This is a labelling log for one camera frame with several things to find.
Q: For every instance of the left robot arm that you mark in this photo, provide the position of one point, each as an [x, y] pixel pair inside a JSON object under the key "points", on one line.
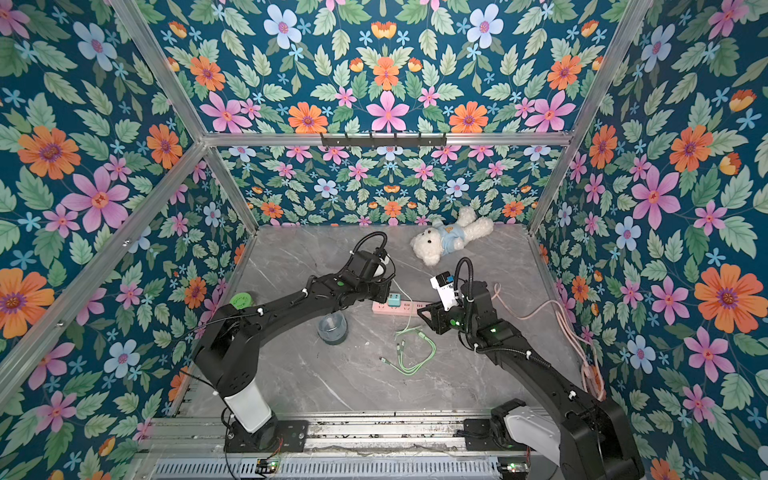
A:
{"points": [[228, 352]]}

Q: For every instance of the black hook rail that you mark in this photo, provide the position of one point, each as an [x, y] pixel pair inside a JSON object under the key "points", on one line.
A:
{"points": [[371, 140]]}

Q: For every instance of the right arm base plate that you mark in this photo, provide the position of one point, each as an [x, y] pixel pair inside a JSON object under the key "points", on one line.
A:
{"points": [[478, 435]]}

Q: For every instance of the green tape roll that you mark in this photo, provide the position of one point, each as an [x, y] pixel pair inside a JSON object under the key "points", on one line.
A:
{"points": [[242, 300]]}

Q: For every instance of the teal charger adapter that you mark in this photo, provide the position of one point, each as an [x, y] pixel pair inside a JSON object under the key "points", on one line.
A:
{"points": [[394, 300]]}

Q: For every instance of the pink power strip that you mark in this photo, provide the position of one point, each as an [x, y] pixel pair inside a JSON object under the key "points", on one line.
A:
{"points": [[405, 309]]}

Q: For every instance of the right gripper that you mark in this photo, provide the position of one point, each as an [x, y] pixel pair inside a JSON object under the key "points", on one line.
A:
{"points": [[435, 318]]}

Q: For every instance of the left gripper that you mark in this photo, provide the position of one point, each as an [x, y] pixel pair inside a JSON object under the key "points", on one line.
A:
{"points": [[385, 286]]}

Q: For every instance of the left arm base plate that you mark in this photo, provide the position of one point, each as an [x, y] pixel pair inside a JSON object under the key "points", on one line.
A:
{"points": [[282, 436]]}

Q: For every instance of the white teddy bear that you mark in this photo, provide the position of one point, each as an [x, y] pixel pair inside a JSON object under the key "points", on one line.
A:
{"points": [[440, 240]]}

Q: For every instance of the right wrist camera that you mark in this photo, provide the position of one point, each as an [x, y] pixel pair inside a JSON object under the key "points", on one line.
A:
{"points": [[443, 283]]}

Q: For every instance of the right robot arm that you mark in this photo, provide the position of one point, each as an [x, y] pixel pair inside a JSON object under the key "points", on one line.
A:
{"points": [[585, 434]]}

